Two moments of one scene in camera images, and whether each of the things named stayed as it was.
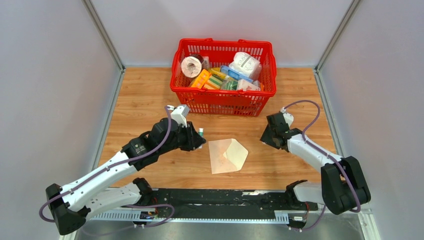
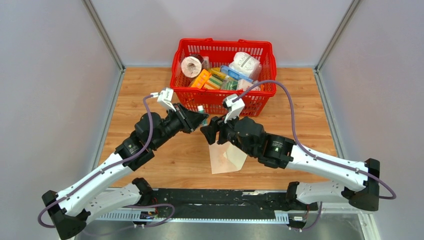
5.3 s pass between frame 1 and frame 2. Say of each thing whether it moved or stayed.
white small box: stayed
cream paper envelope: stayed
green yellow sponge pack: stayed
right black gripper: moved
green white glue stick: moved
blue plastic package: stayed
